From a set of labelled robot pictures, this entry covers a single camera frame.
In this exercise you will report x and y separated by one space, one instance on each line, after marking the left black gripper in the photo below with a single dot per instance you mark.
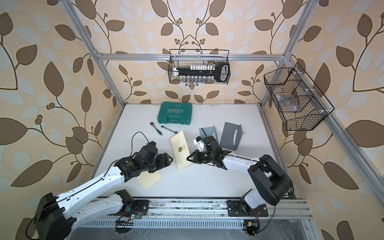
162 163

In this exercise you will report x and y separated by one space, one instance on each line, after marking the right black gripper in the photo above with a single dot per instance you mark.
196 153

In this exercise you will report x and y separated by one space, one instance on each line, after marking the yellow envelope green seal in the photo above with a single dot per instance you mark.
181 150

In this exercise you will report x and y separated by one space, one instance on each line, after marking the light blue envelope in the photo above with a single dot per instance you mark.
208 132

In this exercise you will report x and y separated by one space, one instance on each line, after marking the dark grey envelope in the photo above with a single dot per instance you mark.
231 136

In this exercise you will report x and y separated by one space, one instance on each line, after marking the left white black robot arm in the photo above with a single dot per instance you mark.
57 216

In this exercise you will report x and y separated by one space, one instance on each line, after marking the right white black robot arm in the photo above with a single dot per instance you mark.
271 182

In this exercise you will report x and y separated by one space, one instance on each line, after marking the yellow envelope red seal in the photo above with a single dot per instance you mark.
147 180

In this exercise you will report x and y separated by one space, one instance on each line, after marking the silver combination wrench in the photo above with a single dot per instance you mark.
172 131

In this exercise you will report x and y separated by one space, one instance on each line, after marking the green tool case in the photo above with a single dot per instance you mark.
175 113

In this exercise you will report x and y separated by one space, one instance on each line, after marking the black socket set holder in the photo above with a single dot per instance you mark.
210 73

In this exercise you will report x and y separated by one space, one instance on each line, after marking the clear plastic bag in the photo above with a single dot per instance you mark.
287 102

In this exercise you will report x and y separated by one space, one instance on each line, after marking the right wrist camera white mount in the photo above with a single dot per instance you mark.
200 144

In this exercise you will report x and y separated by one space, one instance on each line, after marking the ratchet wrench green handle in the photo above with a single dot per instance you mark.
157 130

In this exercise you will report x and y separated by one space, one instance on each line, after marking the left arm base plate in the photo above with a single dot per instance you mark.
132 207

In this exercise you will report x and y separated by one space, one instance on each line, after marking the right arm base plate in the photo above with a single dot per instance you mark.
239 208

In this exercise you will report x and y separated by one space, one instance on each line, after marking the left electronics board with wires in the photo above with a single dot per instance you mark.
125 222

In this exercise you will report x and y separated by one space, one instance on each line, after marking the electronics board with wires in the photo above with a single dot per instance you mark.
252 227
125 222

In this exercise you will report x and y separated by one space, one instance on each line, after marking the right electronics board with wires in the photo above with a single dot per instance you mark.
252 227

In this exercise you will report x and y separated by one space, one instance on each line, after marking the black wire basket back wall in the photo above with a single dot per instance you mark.
187 57

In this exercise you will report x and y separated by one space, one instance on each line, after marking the black wire basket wall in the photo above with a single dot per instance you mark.
299 100
187 57

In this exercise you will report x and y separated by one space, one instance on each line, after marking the aluminium rail front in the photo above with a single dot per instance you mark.
184 208

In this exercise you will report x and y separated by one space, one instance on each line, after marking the black wire basket right wall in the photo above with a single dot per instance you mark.
299 100

